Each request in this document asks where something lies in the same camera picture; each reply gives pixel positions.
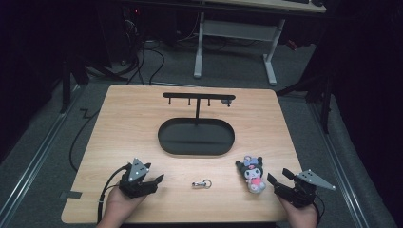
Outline bundle of black cables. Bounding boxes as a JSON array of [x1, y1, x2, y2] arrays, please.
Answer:
[[122, 18, 166, 86]]

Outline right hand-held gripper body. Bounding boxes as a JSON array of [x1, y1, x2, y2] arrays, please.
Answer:
[[274, 169, 336, 209]]

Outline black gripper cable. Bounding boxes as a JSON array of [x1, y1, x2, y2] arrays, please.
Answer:
[[313, 193, 326, 226], [96, 162, 131, 224]]

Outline aluminium floor rail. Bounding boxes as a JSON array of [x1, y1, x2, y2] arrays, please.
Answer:
[[0, 85, 82, 220], [308, 103, 370, 228]]

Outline white-legged wooden desk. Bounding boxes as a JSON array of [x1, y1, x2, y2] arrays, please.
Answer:
[[192, 0, 327, 86]]

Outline dark metal stand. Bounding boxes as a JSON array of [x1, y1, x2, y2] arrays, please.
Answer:
[[59, 55, 127, 114], [275, 63, 336, 135]]

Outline person's right hand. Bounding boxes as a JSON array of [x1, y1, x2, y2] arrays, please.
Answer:
[[278, 196, 319, 228]]

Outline black tape strip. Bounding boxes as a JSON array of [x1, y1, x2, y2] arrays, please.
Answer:
[[59, 190, 83, 200]]

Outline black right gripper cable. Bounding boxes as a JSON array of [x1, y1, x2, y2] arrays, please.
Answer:
[[313, 193, 326, 226]]

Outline person's left hand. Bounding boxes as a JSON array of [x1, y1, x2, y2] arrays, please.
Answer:
[[96, 187, 147, 228]]

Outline black floor cable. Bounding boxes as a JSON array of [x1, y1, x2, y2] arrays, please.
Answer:
[[68, 108, 102, 173]]

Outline black plush doll keychain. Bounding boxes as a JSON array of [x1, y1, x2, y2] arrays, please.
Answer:
[[235, 155, 267, 195]]

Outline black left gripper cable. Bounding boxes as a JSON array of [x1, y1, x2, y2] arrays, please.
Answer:
[[96, 162, 131, 224]]

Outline silver metal keyring clasp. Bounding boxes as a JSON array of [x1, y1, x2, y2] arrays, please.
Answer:
[[191, 179, 213, 190]]

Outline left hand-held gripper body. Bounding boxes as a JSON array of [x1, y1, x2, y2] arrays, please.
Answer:
[[118, 157, 157, 200]]

